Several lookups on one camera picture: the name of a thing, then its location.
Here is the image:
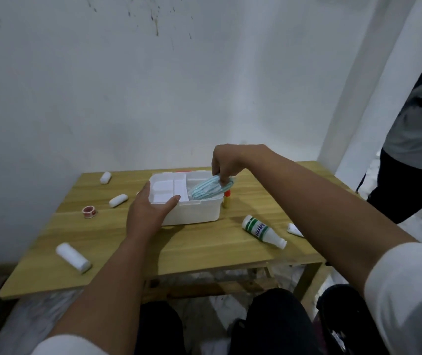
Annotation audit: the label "person's left hand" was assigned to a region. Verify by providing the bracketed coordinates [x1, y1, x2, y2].
[126, 181, 181, 242]

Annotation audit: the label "person's right hand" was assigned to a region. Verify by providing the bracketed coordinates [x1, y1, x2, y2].
[211, 144, 267, 185]

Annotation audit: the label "blue face masks bundle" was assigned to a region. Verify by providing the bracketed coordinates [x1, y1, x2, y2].
[189, 175, 235, 200]

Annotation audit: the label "white plastic storage box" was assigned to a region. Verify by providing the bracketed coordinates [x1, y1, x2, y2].
[148, 171, 230, 227]

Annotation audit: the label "person's right forearm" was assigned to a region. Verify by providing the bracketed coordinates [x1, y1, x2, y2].
[242, 146, 419, 296]

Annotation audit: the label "person's left forearm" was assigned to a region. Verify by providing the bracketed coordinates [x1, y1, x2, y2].
[46, 234, 160, 344]

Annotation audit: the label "wooden table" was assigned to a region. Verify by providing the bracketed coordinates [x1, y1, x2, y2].
[0, 160, 359, 322]

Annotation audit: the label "white bottle green label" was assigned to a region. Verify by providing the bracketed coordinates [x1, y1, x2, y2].
[242, 215, 288, 250]

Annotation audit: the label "large white gauze roll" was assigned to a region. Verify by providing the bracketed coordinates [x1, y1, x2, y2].
[55, 242, 92, 274]

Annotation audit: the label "person's black trousers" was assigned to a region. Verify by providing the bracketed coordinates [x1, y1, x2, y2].
[137, 284, 378, 355]

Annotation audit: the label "white curtain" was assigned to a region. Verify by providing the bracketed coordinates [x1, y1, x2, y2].
[316, 0, 422, 191]

